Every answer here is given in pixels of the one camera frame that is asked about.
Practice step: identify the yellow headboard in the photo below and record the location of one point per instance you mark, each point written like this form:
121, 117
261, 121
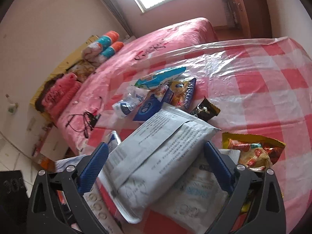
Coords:
70, 60

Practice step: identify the blue tissue box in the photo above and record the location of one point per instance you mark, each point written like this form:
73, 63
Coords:
153, 103

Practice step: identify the pink folded pillow blanket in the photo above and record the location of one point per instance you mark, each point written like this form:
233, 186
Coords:
57, 94

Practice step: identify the grey wet wipes pack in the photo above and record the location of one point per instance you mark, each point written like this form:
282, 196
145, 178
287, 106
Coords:
148, 162

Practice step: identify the black gold snack wrapper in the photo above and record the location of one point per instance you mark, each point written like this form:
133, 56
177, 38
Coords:
205, 110

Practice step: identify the rolled quilt orange teal lower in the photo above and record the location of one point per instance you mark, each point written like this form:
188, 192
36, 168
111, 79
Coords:
107, 53

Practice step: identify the rolled quilt orange teal upper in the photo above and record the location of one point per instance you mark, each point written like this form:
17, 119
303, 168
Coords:
100, 45

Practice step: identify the grey left curtain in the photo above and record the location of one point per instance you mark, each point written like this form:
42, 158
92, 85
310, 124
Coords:
114, 8

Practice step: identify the colourful chip bag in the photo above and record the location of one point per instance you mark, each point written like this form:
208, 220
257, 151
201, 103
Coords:
183, 93

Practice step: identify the rolled quilt orange teal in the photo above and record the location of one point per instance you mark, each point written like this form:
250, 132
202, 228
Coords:
100, 45
107, 53

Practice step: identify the yellow snack bag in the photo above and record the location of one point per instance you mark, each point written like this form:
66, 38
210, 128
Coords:
258, 152

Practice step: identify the pink bed with heart cover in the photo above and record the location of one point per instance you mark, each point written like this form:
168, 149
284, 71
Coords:
126, 60

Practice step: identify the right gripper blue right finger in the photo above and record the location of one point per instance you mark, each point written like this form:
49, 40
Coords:
217, 163

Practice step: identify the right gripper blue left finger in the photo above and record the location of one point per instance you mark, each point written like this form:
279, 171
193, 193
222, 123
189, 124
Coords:
90, 166

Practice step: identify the blue white snack bag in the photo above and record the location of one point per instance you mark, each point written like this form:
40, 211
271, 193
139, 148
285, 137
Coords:
159, 78

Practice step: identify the pink checkered plastic tablecloth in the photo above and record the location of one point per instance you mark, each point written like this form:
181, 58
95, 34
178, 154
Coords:
261, 86

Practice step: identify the white plastic bottle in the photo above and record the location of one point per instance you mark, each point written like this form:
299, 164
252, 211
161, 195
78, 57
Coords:
131, 101

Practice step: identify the floral cushion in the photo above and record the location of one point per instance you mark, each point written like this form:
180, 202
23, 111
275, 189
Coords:
82, 69

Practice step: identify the brown wooden cabinet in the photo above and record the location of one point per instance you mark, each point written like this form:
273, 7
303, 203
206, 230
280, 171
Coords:
253, 17

